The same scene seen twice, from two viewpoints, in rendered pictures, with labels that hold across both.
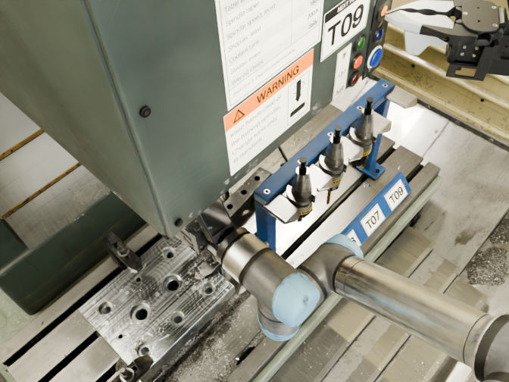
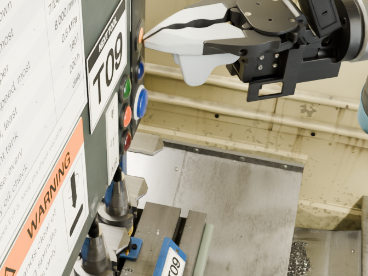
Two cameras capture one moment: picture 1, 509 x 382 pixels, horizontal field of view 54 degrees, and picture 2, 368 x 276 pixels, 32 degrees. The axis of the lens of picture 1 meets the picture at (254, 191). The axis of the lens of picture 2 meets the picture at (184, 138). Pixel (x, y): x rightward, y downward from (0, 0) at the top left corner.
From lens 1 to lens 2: 0.21 m
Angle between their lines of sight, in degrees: 27
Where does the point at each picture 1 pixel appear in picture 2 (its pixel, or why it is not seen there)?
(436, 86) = (157, 115)
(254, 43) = (12, 140)
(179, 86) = not seen: outside the picture
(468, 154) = (224, 184)
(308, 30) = (73, 91)
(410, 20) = (185, 39)
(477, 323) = not seen: outside the picture
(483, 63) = (290, 72)
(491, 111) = (231, 126)
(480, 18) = (270, 16)
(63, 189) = not seen: outside the picture
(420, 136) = (160, 182)
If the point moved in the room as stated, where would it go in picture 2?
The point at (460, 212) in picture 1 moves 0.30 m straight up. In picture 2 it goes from (245, 258) to (262, 170)
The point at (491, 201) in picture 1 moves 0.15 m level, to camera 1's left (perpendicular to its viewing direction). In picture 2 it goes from (272, 231) to (224, 258)
